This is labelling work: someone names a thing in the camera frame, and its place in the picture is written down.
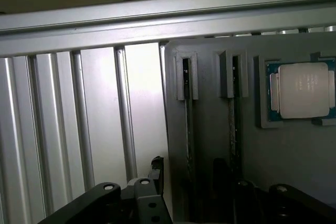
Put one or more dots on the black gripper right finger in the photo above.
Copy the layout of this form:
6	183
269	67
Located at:
244	195

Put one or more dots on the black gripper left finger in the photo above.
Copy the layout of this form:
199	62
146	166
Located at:
147	197

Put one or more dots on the black RAM stick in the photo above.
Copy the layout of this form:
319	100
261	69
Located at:
188	108
235	108

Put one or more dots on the grey parts rack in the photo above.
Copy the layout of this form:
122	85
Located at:
210	129

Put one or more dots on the silver CPU with blue board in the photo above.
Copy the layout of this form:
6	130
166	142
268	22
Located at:
299	91

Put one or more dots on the aluminium table frame rail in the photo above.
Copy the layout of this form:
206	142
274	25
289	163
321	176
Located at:
157	16

